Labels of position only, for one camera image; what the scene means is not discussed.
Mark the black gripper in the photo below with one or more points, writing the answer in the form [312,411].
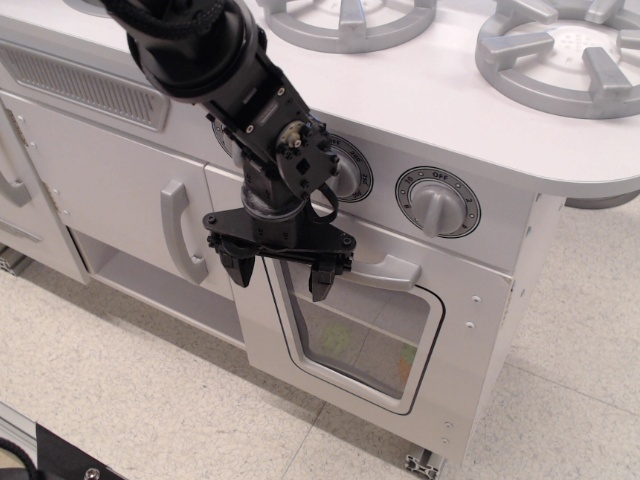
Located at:
[239,238]

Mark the white oven door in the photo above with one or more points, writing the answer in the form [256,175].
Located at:
[452,316]

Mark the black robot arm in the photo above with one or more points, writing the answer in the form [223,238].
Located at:
[213,54]

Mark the green toy ball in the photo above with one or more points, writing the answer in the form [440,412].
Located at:
[335,339]

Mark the white middle cabinet door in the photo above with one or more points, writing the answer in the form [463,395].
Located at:
[225,193]

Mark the grey middle stove knob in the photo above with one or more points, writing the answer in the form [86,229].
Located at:
[354,181]

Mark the grey stove knob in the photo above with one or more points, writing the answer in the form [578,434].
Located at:
[354,181]
[438,202]
[226,140]

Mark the grey left stove knob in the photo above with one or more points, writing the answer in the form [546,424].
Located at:
[226,140]

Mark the grey right stove knob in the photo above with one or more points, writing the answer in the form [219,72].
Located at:
[438,202]

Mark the white toy kitchen cabinet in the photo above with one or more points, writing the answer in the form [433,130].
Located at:
[104,342]

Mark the grey middle stove burner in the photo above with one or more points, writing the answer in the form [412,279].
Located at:
[348,27]

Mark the grey stove burner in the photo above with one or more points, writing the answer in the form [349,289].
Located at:
[577,59]
[348,27]

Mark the grey vent grille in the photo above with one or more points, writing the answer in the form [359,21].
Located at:
[83,85]

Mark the grey right stove burner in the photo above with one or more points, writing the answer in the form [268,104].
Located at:
[577,59]

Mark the grey oven door handle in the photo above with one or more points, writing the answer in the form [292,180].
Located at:
[391,273]

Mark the grey middle door handle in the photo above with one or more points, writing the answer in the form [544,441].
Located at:
[173,204]

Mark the grey left door handle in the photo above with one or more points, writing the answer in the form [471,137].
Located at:
[13,189]

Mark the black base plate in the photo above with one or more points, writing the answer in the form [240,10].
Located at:
[59,459]

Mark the aluminium frame rail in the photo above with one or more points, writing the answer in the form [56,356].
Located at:
[20,430]

